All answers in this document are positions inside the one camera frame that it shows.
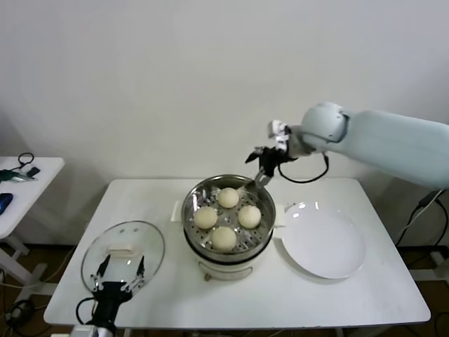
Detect black power adapter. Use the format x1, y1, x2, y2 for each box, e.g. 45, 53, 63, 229
419, 191, 443, 210

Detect steel perforated steamer basket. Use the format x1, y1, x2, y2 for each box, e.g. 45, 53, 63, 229
181, 174, 277, 264

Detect green tool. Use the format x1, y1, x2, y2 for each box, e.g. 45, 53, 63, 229
0, 168, 22, 183

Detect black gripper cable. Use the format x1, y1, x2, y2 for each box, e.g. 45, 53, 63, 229
75, 296, 98, 324
279, 152, 330, 183

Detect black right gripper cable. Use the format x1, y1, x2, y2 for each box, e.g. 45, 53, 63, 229
279, 152, 330, 183

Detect white floor cable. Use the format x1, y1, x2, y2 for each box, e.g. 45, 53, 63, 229
0, 245, 76, 289

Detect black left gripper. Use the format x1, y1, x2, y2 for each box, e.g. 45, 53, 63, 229
89, 254, 146, 326

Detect glass lid with cream handle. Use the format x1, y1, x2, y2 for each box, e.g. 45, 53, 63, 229
81, 220, 166, 292

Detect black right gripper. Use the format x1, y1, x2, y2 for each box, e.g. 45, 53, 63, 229
244, 146, 290, 189

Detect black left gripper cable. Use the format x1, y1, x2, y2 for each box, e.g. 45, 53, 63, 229
75, 296, 98, 324

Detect black cable loop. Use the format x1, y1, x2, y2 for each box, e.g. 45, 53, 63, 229
16, 152, 35, 168

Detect blue object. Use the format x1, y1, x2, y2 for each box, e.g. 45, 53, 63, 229
0, 192, 15, 213

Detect small white table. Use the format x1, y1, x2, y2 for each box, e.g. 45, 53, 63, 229
0, 156, 66, 292

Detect white steamed baozi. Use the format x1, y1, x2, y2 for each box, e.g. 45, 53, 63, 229
194, 206, 218, 230
211, 226, 238, 253
217, 187, 241, 209
238, 205, 262, 229

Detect white round plate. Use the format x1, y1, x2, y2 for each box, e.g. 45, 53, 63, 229
280, 201, 367, 280

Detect black floor cable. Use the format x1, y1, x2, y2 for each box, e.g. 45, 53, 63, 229
0, 298, 36, 327

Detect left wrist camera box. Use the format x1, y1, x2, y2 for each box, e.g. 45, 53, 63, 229
68, 323, 98, 337

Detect white electric cooker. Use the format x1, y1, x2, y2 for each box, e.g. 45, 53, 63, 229
170, 199, 289, 284

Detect black adapter cable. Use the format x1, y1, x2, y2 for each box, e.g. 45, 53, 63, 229
396, 205, 425, 246

